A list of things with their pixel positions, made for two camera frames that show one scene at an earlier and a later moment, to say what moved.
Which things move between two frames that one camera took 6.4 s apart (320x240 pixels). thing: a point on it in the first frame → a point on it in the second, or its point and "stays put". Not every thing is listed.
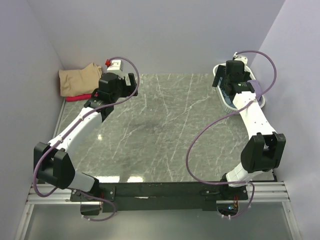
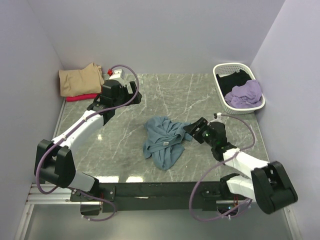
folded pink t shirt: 78,98 stays put
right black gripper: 220,73 → 191,128
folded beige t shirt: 82,81 stays put
